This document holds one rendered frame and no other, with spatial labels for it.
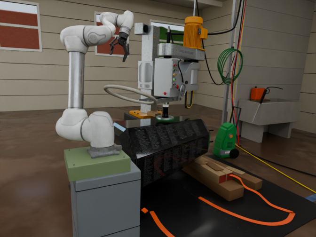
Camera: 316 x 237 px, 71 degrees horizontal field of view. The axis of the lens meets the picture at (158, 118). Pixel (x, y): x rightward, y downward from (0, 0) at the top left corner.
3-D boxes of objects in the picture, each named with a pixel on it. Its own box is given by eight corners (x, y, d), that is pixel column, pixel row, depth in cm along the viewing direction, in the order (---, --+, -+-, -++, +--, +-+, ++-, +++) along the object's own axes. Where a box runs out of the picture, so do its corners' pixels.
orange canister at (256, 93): (247, 100, 513) (248, 85, 506) (262, 99, 535) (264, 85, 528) (255, 101, 493) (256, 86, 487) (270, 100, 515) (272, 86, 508)
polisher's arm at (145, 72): (133, 81, 334) (134, 64, 329) (146, 81, 364) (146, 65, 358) (179, 84, 299) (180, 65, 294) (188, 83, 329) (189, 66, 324)
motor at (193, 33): (186, 51, 320) (188, 21, 311) (207, 50, 304) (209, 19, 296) (177, 49, 296) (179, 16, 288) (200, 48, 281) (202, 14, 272)
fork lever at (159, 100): (168, 99, 284) (168, 95, 283) (182, 100, 274) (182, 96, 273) (135, 103, 225) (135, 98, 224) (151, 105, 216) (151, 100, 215)
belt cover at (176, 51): (187, 63, 325) (188, 51, 321) (204, 63, 312) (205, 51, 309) (151, 59, 245) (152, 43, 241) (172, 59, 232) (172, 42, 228)
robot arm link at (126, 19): (132, 33, 197) (118, 30, 198) (136, 17, 199) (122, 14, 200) (130, 26, 186) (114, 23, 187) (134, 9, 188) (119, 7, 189)
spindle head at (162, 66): (168, 96, 286) (169, 59, 276) (184, 97, 275) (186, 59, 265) (153, 98, 255) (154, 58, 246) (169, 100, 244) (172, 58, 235)
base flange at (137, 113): (128, 113, 360) (128, 110, 359) (154, 111, 384) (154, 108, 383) (141, 119, 319) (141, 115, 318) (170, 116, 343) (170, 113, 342)
